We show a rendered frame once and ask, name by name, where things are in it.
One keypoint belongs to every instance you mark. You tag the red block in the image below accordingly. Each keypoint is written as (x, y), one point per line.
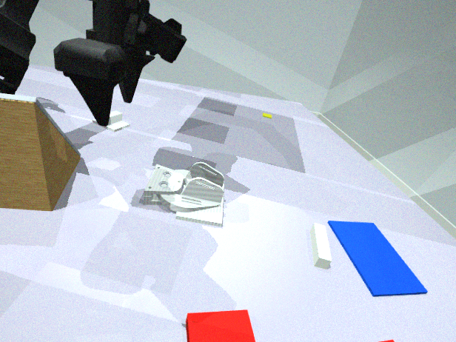
(225, 326)

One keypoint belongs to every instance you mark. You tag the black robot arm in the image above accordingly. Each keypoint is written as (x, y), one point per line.
(16, 40)

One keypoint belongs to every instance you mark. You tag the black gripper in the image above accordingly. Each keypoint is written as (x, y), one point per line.
(100, 61)

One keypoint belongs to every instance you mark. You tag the blue flat plate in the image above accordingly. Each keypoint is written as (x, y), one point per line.
(382, 270)

